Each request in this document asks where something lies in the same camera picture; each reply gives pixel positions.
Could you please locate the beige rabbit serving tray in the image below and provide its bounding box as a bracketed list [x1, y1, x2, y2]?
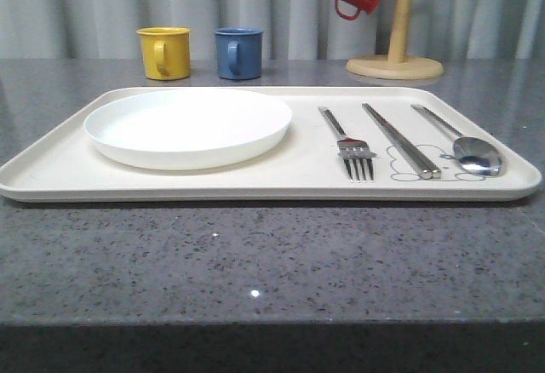
[1, 87, 542, 202]

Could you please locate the blue mug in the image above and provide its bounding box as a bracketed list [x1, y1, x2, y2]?
[215, 27, 263, 80]

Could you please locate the silver metal fork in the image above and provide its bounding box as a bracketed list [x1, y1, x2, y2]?
[318, 106, 376, 183]

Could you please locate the grey pleated curtain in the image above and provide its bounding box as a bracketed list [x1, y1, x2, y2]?
[1, 0, 544, 60]

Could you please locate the silver metal spoon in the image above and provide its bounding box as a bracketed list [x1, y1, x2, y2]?
[411, 104, 502, 177]

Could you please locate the yellow mug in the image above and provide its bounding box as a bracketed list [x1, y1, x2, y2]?
[136, 27, 191, 80]

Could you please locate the wooden mug tree stand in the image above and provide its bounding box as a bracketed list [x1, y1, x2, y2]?
[346, 0, 444, 80]

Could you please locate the white round plate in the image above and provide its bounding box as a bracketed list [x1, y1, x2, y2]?
[83, 88, 293, 170]

